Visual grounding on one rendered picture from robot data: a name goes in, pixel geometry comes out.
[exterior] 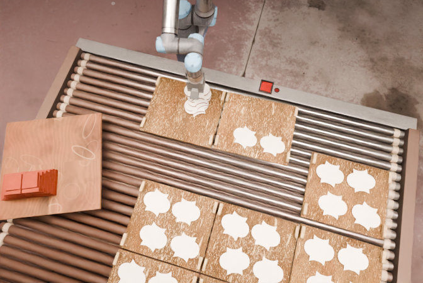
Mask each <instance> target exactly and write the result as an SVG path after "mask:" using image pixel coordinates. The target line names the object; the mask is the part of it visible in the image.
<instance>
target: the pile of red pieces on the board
mask: <svg viewBox="0 0 423 283"><path fill-rule="evenodd" d="M57 177H58V170H55V169H45V170H35V171H30V172H17V173H11V174H4V175H3V186H2V193H1V201H9V200H15V199H27V198H33V197H43V196H55V195H57Z"/></svg>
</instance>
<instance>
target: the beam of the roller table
mask: <svg viewBox="0 0 423 283"><path fill-rule="evenodd" d="M76 47H79V48H81V50H82V51H83V52H84V53H90V54H92V55H95V56H98V57H103V58H107V59H111V60H116V61H119V62H123V63H126V64H131V65H136V66H139V67H143V68H146V69H152V70H156V71H159V72H164V73H167V74H172V75H176V76H180V77H185V76H186V74H185V72H186V67H185V64H184V63H183V62H178V61H175V60H171V59H167V58H162V57H158V56H155V55H149V54H146V53H142V52H137V51H133V50H129V49H126V48H121V47H116V46H113V45H108V44H105V43H100V42H95V41H92V40H87V39H83V38H79V40H78V42H77V44H76ZM202 71H203V73H205V83H208V84H213V85H216V86H220V87H226V88H229V89H233V90H236V91H241V92H246V93H249V94H253V95H257V96H262V97H266V98H270V99H274V100H277V101H282V102H285V103H290V104H295V105H298V106H303V107H306V108H310V109H315V110H318V111H323V112H326V113H330V114H336V115H339V116H343V117H347V118H351V119H356V120H359V121H364V122H367V123H372V124H375V125H380V126H384V127H387V128H392V129H394V128H395V129H398V130H400V131H405V130H406V129H408V128H412V129H415V130H416V129H417V119H416V118H411V117H408V116H404V115H400V114H395V113H391V112H388V111H382V110H379V109H375V108H370V107H366V106H362V105H358V104H354V103H349V102H345V101H341V100H338V99H332V98H329V97H325V96H320V95H316V94H312V93H309V92H304V91H299V90H296V89H291V88H288V87H283V86H278V85H275V84H274V85H273V90H272V93H271V94H266V93H263V92H258V91H259V86H260V83H261V81H259V80H254V79H249V78H246V77H241V76H238V75H233V74H228V73H225V72H221V71H217V70H212V69H208V68H204V67H202ZM185 78H186V77H185ZM275 88H279V92H275V91H274V89H275Z"/></svg>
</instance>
